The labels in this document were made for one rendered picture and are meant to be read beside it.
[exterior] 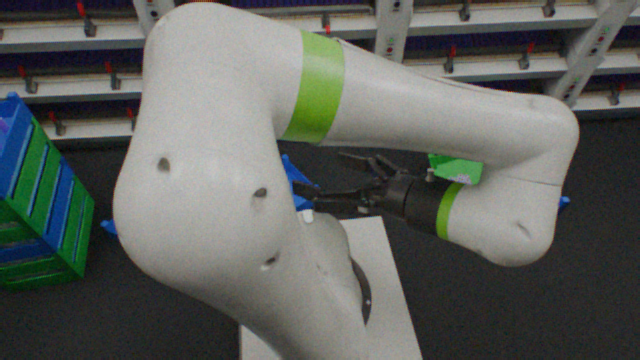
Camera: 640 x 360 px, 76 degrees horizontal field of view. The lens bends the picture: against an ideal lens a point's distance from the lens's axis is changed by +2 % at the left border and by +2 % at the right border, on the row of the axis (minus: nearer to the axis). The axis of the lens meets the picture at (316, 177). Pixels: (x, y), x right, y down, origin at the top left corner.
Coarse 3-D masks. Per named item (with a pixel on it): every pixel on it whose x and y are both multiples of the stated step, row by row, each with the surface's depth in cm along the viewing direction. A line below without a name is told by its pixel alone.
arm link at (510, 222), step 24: (456, 192) 59; (480, 192) 56; (504, 192) 53; (528, 192) 52; (552, 192) 52; (456, 216) 57; (480, 216) 55; (504, 216) 53; (528, 216) 52; (552, 216) 53; (456, 240) 59; (480, 240) 55; (504, 240) 53; (528, 240) 52; (504, 264) 55
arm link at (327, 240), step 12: (300, 216) 70; (312, 216) 70; (324, 216) 70; (312, 228) 68; (324, 228) 68; (336, 228) 68; (312, 240) 66; (324, 240) 66; (336, 240) 67; (312, 252) 65; (324, 252) 65; (336, 252) 65; (348, 252) 67; (324, 264) 63; (336, 264) 64; (348, 264) 66; (324, 276) 62; (336, 276) 63; (348, 276) 64
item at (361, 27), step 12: (180, 0) 126; (372, 0) 125; (372, 12) 125; (288, 24) 124; (300, 24) 124; (312, 24) 125; (336, 24) 125; (348, 24) 125; (360, 24) 125; (372, 24) 125; (324, 36) 127; (336, 36) 127; (348, 36) 127; (360, 36) 128; (372, 36) 128
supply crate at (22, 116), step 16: (16, 96) 105; (0, 112) 109; (16, 112) 104; (0, 128) 107; (16, 128) 102; (16, 144) 101; (0, 160) 94; (16, 160) 100; (0, 176) 93; (0, 192) 92
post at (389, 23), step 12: (384, 0) 118; (408, 0) 119; (384, 12) 121; (396, 12) 121; (408, 12) 122; (384, 24) 124; (396, 24) 124; (384, 36) 127; (372, 48) 135; (396, 48) 131; (396, 60) 134
